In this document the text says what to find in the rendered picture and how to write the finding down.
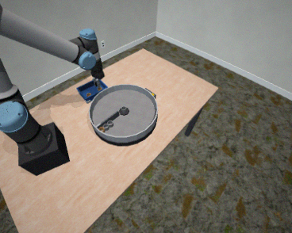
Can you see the blue crate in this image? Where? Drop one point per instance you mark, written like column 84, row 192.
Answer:
column 90, row 88

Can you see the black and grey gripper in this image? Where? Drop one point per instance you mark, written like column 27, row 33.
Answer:
column 97, row 72

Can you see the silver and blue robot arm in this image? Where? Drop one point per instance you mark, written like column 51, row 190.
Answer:
column 15, row 118

